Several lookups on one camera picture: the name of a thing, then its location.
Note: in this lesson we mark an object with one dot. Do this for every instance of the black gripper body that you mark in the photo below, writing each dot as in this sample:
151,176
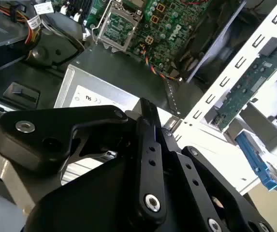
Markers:
92,205

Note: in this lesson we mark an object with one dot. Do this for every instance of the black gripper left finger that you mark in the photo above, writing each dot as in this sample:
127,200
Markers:
56,120

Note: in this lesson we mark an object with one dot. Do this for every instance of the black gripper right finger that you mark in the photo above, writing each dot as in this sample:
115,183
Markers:
191,174

